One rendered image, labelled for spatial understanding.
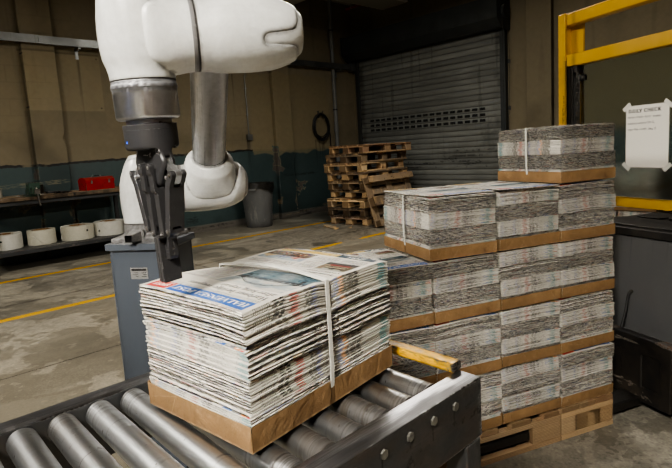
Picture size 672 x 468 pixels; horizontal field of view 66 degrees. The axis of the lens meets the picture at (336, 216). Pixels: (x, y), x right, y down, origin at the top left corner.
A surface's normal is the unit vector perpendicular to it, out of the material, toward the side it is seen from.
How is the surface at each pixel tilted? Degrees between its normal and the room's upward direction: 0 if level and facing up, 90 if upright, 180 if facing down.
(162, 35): 98
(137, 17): 90
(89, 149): 90
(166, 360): 90
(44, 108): 90
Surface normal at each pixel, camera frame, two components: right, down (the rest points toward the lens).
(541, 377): 0.35, 0.09
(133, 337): -0.18, 0.14
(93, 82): 0.69, 0.05
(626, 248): -0.93, 0.10
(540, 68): -0.73, 0.13
